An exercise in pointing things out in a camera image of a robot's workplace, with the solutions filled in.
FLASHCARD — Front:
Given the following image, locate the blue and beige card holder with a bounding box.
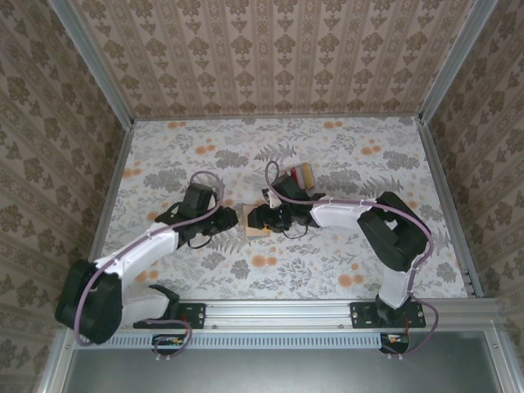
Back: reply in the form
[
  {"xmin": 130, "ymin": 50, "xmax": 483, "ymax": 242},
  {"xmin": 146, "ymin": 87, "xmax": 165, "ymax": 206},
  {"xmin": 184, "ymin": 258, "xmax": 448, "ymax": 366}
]
[{"xmin": 241, "ymin": 203, "xmax": 274, "ymax": 243}]

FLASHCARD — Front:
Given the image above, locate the black controller board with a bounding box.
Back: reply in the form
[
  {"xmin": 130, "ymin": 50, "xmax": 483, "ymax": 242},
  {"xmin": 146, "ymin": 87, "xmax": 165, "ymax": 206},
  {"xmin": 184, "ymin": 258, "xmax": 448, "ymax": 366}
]
[
  {"xmin": 379, "ymin": 332, "xmax": 411, "ymax": 354},
  {"xmin": 151, "ymin": 333, "xmax": 190, "ymax": 356}
]

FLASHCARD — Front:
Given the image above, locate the grey metal panel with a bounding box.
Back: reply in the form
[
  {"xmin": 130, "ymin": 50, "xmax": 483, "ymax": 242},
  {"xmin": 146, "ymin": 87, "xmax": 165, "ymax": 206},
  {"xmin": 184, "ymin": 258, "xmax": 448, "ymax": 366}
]
[{"xmin": 61, "ymin": 347, "xmax": 507, "ymax": 393}]

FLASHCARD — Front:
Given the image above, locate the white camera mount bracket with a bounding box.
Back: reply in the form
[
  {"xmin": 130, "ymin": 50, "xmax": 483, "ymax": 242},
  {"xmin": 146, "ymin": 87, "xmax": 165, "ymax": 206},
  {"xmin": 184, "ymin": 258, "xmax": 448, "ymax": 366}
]
[{"xmin": 260, "ymin": 187, "xmax": 282, "ymax": 206}]

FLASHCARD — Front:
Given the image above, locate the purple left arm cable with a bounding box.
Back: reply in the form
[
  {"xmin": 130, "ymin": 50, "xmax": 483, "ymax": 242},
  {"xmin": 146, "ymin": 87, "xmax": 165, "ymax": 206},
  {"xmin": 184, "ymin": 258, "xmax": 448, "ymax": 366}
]
[{"xmin": 75, "ymin": 170, "xmax": 227, "ymax": 364}]

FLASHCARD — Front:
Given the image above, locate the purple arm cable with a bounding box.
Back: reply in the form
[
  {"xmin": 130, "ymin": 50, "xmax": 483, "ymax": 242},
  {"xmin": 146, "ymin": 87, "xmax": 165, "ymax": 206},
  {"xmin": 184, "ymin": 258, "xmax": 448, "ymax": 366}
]
[
  {"xmin": 75, "ymin": 170, "xmax": 227, "ymax": 364},
  {"xmin": 264, "ymin": 160, "xmax": 440, "ymax": 362}
]

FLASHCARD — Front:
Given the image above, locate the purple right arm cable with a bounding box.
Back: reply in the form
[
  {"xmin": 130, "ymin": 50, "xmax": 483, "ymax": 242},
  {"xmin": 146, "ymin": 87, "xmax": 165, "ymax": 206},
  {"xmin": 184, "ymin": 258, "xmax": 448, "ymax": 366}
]
[{"xmin": 264, "ymin": 160, "xmax": 440, "ymax": 362}]

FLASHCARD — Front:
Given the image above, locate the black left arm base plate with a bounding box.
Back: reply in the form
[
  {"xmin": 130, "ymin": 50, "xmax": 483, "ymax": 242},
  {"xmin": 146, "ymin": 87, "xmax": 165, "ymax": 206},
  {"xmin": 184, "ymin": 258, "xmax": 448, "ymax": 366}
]
[{"xmin": 133, "ymin": 301, "xmax": 207, "ymax": 330}]

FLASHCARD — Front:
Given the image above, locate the aluminium mounting rail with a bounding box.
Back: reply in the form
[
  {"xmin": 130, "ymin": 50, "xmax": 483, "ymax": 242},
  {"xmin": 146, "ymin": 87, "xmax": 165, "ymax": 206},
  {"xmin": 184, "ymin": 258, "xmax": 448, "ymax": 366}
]
[{"xmin": 56, "ymin": 297, "xmax": 504, "ymax": 335}]

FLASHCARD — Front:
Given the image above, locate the aluminium table edge rail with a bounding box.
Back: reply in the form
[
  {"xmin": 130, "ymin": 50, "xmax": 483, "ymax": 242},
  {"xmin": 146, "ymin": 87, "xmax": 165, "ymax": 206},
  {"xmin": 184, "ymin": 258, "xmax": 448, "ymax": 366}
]
[
  {"xmin": 89, "ymin": 120, "xmax": 136, "ymax": 261},
  {"xmin": 133, "ymin": 114, "xmax": 422, "ymax": 123},
  {"xmin": 416, "ymin": 117, "xmax": 485, "ymax": 299}
]

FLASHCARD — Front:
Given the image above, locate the slotted grey cable duct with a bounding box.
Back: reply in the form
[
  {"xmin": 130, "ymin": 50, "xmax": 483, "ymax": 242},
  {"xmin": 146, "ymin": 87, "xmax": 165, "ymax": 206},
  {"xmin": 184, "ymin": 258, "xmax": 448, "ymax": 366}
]
[{"xmin": 75, "ymin": 331, "xmax": 415, "ymax": 350}]

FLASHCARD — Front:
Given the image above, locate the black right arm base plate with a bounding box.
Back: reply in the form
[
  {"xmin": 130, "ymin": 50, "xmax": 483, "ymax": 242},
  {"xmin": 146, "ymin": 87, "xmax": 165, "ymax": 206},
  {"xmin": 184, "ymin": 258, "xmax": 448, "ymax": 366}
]
[{"xmin": 350, "ymin": 301, "xmax": 427, "ymax": 330}]

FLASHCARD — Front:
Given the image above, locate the aluminium frame post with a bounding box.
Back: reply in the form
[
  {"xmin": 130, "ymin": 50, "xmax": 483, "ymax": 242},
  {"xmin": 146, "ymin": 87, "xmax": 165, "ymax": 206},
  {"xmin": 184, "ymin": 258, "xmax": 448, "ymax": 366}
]
[
  {"xmin": 418, "ymin": 0, "xmax": 504, "ymax": 122},
  {"xmin": 47, "ymin": 0, "xmax": 136, "ymax": 126}
]

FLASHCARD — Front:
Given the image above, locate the aluminium frame bar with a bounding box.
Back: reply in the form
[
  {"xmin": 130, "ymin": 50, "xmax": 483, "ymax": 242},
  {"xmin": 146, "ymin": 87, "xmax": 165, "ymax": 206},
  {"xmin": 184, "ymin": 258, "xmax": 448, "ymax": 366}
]
[
  {"xmin": 486, "ymin": 318, "xmax": 524, "ymax": 393},
  {"xmin": 35, "ymin": 327, "xmax": 77, "ymax": 393}
]

